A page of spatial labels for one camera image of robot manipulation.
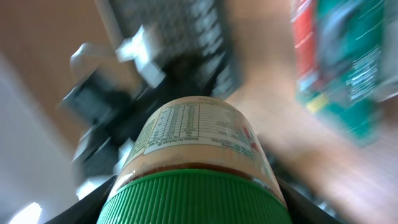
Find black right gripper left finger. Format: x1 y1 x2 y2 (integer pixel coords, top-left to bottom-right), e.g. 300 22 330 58
45 175 116 224

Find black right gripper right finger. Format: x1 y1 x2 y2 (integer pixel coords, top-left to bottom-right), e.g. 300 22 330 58
277 177 341 224

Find green lid jar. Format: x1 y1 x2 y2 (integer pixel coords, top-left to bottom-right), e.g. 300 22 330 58
98 96 291 223

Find red stick packet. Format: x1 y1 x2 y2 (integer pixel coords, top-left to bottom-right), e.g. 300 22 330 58
290 0 318 91

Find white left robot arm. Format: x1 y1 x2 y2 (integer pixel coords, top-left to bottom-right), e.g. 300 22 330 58
62 68 173 200

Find green 3M gloves pack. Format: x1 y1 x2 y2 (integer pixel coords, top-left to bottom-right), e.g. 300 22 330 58
296 0 397 145

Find grey plastic basket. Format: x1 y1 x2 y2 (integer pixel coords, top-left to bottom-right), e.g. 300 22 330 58
70 0 240 97

